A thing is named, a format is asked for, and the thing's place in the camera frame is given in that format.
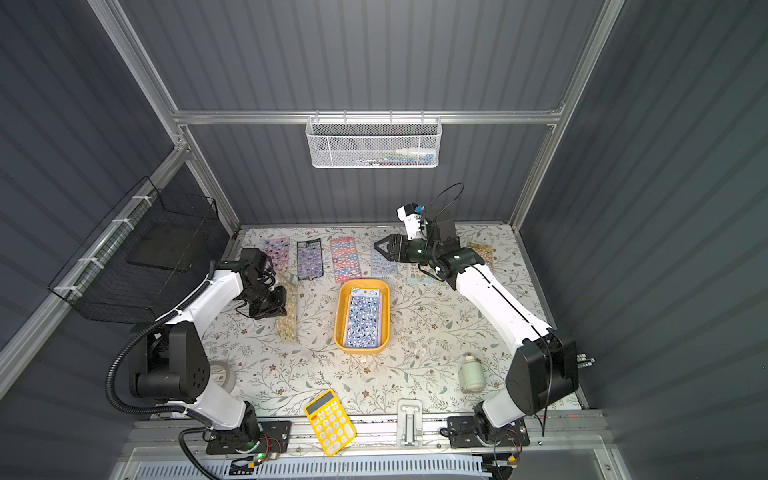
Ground pale blue jewel sticker sheet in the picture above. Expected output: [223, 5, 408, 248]
[371, 257, 397, 278]

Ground pale green bottle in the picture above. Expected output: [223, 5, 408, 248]
[458, 352, 486, 394]

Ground white metal bracket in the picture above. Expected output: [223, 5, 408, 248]
[396, 398, 423, 448]

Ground orange tiny animal sticker sheet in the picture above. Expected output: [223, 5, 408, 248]
[468, 242, 495, 269]

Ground blue penguin sticker sheet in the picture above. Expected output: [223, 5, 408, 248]
[343, 288, 382, 349]

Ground black wire basket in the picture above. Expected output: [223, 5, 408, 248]
[49, 184, 227, 324]

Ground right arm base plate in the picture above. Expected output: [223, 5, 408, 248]
[439, 415, 530, 449]

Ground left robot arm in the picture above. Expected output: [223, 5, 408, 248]
[105, 248, 287, 437]

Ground white tape roll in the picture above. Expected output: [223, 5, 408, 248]
[210, 360, 237, 393]

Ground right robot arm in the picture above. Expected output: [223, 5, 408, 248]
[374, 214, 579, 430]

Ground green yellow animal sticker sheet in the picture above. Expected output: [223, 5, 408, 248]
[276, 270, 298, 343]

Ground green dinosaur sticker sheet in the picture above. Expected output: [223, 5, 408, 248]
[407, 264, 435, 284]

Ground white wire basket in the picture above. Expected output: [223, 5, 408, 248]
[305, 118, 443, 169]

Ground items in white basket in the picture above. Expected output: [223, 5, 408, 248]
[351, 147, 438, 167]

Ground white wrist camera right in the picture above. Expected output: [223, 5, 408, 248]
[397, 202, 426, 240]

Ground yellow storage tray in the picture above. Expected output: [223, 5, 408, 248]
[333, 278, 390, 355]

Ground yellow calculator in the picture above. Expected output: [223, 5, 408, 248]
[304, 389, 357, 457]

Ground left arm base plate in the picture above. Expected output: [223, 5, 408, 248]
[206, 421, 293, 455]

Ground pink cat sticker sheet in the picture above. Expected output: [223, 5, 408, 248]
[264, 237, 291, 271]

